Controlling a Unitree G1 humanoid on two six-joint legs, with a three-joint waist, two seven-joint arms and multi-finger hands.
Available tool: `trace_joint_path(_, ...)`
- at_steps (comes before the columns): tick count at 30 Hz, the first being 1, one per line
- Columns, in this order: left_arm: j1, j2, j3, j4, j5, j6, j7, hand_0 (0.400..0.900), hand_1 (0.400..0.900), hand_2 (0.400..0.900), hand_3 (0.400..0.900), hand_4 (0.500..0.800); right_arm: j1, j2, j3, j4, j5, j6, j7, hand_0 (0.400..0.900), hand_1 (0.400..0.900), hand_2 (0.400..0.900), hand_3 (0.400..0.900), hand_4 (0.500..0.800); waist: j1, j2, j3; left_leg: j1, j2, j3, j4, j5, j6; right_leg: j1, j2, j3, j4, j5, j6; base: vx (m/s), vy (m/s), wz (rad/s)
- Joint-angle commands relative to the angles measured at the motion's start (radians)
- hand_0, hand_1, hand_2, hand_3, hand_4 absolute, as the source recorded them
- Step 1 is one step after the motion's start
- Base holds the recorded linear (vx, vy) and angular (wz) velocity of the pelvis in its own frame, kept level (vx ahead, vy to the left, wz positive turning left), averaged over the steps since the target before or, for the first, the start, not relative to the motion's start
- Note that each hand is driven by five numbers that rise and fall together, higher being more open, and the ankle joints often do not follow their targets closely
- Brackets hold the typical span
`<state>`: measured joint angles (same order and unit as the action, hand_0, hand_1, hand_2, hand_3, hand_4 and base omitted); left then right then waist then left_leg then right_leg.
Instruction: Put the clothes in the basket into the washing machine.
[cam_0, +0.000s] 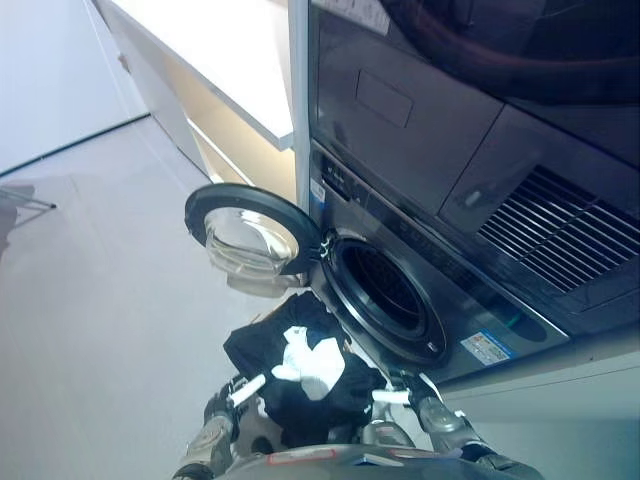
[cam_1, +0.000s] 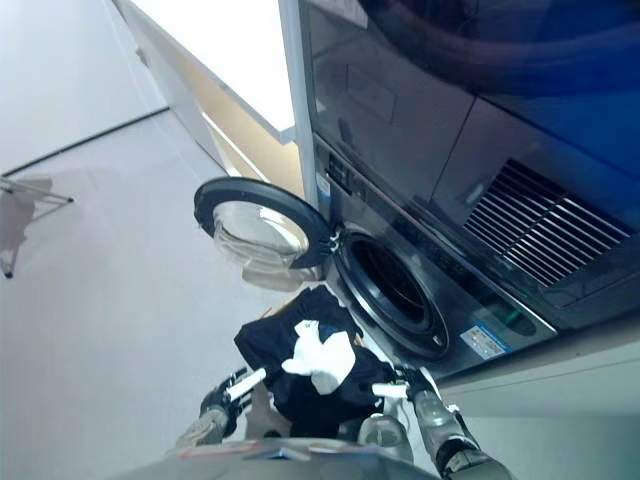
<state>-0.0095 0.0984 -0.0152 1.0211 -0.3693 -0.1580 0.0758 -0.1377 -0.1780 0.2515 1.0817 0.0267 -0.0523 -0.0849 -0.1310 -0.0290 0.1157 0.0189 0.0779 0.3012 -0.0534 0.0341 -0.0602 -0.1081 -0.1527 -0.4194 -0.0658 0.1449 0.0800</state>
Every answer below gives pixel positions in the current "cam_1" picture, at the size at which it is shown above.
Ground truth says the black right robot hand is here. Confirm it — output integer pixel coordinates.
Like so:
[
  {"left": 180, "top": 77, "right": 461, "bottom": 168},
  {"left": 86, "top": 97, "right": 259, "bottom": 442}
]
[{"left": 371, "top": 364, "right": 437, "bottom": 406}]

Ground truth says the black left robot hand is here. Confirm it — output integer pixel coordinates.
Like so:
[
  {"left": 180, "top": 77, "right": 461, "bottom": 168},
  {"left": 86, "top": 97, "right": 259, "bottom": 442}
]
[{"left": 199, "top": 367, "right": 269, "bottom": 417}]

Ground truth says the dark grey washing machine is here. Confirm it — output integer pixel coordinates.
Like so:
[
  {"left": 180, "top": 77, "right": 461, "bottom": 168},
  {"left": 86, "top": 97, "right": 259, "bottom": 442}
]
[{"left": 312, "top": 134, "right": 559, "bottom": 382}]

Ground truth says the round washing machine door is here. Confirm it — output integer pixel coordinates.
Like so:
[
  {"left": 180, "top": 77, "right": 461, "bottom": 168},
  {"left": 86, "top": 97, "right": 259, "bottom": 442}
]
[{"left": 193, "top": 177, "right": 343, "bottom": 294}]

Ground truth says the dark navy garment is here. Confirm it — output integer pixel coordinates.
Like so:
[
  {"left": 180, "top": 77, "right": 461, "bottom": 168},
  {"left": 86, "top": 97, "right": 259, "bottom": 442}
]
[{"left": 234, "top": 285, "right": 397, "bottom": 437}]

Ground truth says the grey robot torso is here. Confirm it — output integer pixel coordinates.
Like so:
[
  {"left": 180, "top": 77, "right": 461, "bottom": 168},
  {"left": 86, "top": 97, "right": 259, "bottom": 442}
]
[{"left": 114, "top": 434, "right": 444, "bottom": 480}]

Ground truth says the blue white energy label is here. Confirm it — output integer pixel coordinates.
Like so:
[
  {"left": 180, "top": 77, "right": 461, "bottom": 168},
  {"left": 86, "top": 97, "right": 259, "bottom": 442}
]
[{"left": 459, "top": 322, "right": 510, "bottom": 364}]

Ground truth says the white cloth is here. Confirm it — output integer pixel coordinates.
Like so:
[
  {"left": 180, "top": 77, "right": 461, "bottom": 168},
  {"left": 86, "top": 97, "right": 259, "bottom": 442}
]
[{"left": 281, "top": 319, "right": 358, "bottom": 395}]

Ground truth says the dryer vent grille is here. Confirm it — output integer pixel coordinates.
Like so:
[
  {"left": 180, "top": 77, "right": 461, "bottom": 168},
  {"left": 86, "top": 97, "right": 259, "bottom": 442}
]
[{"left": 462, "top": 158, "right": 633, "bottom": 289}]

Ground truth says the metal drying rack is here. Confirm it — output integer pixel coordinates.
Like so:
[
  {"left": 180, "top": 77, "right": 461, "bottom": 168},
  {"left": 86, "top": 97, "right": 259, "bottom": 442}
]
[{"left": 0, "top": 174, "right": 75, "bottom": 280}]

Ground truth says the pale grey hanging cloth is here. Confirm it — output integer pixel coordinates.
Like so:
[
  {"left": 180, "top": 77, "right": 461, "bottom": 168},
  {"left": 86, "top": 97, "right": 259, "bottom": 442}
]
[{"left": 0, "top": 177, "right": 54, "bottom": 267}]

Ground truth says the dark grey dryer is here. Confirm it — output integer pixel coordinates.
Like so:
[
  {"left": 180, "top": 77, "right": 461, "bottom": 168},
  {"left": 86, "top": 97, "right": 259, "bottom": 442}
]
[{"left": 298, "top": 0, "right": 640, "bottom": 332}]

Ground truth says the white cabinet side panel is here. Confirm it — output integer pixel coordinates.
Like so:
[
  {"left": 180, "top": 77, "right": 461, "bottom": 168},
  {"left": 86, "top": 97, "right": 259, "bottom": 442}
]
[{"left": 278, "top": 0, "right": 322, "bottom": 211}]

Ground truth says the white cabinet door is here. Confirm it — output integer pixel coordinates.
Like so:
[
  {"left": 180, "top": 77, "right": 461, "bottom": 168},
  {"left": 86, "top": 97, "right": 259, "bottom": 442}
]
[{"left": 112, "top": 0, "right": 307, "bottom": 201}]

